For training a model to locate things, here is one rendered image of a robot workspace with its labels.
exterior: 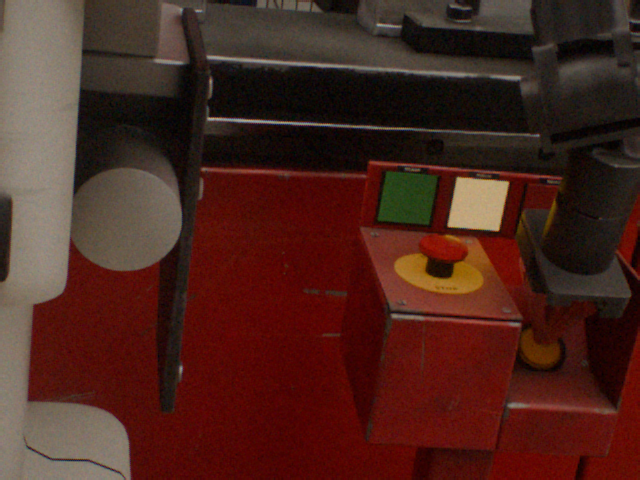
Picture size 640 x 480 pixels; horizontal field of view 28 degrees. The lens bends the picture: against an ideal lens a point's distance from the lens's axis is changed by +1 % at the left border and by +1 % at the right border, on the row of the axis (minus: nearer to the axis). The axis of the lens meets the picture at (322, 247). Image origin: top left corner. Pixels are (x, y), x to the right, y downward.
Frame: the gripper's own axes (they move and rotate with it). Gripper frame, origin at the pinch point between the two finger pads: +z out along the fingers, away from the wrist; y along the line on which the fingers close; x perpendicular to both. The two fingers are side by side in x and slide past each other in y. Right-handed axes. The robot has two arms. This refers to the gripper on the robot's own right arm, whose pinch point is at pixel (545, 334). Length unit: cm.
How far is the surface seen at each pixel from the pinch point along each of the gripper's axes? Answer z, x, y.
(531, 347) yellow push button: 1.1, 1.0, -0.5
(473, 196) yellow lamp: -6.2, 5.7, 10.0
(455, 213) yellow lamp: -4.6, 7.0, 9.5
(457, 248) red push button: -8.1, 9.2, 0.7
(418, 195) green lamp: -6.0, 10.5, 10.0
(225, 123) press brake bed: -1.7, 26.1, 24.6
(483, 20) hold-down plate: -6.5, -0.6, 39.7
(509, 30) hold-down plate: -7.2, -2.7, 36.9
